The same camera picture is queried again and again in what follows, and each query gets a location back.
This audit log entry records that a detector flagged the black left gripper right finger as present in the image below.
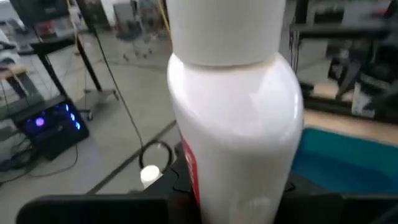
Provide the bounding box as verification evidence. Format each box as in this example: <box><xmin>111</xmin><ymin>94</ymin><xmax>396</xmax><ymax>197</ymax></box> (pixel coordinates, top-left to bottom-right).
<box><xmin>274</xmin><ymin>179</ymin><xmax>398</xmax><ymax>224</ymax></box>

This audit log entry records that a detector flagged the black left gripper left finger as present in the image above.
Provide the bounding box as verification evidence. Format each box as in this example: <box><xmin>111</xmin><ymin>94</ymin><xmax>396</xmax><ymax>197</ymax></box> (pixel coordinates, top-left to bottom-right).
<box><xmin>15</xmin><ymin>141</ymin><xmax>203</xmax><ymax>224</ymax></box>

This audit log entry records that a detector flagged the teal plastic bin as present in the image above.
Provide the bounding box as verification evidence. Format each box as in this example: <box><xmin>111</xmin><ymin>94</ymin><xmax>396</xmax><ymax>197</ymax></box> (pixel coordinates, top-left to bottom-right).
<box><xmin>290</xmin><ymin>126</ymin><xmax>398</xmax><ymax>194</ymax></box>

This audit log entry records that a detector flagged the black computer tower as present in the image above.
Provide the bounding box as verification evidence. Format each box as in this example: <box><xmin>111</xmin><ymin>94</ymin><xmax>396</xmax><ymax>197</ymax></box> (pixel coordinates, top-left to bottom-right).
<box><xmin>17</xmin><ymin>98</ymin><xmax>90</xmax><ymax>162</ymax></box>

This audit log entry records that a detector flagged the grey stand base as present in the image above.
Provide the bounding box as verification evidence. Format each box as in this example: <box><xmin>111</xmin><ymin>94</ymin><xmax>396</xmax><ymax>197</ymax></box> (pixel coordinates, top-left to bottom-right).
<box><xmin>83</xmin><ymin>88</ymin><xmax>119</xmax><ymax>121</ymax></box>

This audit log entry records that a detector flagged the black desk stand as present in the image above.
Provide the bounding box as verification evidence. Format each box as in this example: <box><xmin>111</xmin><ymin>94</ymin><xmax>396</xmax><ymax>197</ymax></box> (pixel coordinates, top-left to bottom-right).
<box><xmin>9</xmin><ymin>0</ymin><xmax>104</xmax><ymax>100</ymax></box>

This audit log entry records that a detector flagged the black coiled floor cable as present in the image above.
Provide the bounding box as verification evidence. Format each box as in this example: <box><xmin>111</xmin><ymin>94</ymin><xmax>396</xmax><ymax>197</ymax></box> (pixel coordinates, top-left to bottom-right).
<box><xmin>91</xmin><ymin>27</ymin><xmax>174</xmax><ymax>175</ymax></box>

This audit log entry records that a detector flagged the black aluminium table frame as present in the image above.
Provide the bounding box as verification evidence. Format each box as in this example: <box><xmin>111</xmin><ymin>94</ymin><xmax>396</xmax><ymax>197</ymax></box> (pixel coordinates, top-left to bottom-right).
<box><xmin>289</xmin><ymin>18</ymin><xmax>398</xmax><ymax>124</ymax></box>

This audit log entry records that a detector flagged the yellow power cord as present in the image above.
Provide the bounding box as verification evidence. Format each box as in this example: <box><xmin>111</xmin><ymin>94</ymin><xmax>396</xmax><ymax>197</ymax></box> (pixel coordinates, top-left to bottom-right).
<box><xmin>157</xmin><ymin>0</ymin><xmax>173</xmax><ymax>35</ymax></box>

